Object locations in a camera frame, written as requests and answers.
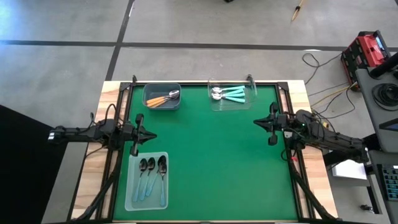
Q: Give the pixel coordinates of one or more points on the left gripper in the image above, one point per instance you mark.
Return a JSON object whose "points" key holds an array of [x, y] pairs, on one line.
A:
{"points": [[136, 133]]}

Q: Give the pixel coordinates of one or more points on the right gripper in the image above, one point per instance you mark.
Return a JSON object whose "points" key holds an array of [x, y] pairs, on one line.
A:
{"points": [[278, 124]]}

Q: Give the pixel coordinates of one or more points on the frosted white plastic bin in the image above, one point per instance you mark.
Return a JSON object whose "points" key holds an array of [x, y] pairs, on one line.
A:
{"points": [[136, 205]]}

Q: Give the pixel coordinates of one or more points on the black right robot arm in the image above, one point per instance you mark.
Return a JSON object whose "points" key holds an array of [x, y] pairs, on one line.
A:
{"points": [[326, 137]]}

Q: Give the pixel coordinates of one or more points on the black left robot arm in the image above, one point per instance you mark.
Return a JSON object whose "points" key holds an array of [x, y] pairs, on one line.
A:
{"points": [[81, 132]]}

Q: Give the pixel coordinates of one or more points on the clear plastic bin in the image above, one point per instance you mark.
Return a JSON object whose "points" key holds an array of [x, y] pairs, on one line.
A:
{"points": [[236, 107]]}

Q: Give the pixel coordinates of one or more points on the red tag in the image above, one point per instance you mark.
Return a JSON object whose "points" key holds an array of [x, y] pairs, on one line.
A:
{"points": [[293, 159]]}

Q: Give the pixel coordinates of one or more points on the grey-blue plastic bin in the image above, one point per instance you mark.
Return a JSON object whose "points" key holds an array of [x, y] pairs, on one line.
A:
{"points": [[161, 87]]}

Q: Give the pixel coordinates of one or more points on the yellow and black plug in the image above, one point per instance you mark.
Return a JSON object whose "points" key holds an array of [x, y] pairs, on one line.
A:
{"points": [[325, 124]]}

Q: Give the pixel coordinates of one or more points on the green table mat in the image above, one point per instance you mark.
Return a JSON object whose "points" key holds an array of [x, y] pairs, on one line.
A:
{"points": [[217, 186]]}

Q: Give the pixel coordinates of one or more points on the white box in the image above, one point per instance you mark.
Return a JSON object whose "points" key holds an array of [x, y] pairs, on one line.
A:
{"points": [[348, 171]]}

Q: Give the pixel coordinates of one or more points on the grey cart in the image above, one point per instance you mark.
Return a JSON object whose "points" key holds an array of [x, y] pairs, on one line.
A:
{"points": [[367, 93]]}

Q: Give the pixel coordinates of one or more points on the black bar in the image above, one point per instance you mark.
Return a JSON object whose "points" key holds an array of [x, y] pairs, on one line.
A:
{"points": [[374, 139]]}

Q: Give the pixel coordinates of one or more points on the thin yellow pole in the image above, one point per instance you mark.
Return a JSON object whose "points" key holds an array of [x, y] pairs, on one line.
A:
{"points": [[296, 12]]}

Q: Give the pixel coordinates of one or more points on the black panel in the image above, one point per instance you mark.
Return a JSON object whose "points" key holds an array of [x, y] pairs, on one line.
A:
{"points": [[28, 171]]}

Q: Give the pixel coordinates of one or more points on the red and black equipment case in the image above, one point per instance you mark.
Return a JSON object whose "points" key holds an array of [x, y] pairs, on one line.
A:
{"points": [[367, 49]]}

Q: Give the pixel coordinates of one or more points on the dark tablet screen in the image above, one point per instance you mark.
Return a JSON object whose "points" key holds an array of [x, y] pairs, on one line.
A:
{"points": [[391, 126]]}

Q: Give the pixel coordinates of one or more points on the black pole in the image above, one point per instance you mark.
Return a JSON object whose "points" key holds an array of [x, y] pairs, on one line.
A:
{"points": [[384, 66]]}

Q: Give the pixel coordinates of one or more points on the small black floor object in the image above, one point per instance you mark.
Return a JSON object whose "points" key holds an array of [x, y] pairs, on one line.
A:
{"points": [[367, 208]]}

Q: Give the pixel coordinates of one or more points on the blue-lit keypad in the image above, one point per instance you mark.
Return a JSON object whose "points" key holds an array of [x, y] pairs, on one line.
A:
{"points": [[391, 183]]}

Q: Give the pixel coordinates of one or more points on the black aluminium table frame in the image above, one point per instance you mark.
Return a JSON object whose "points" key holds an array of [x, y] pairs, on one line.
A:
{"points": [[284, 88]]}

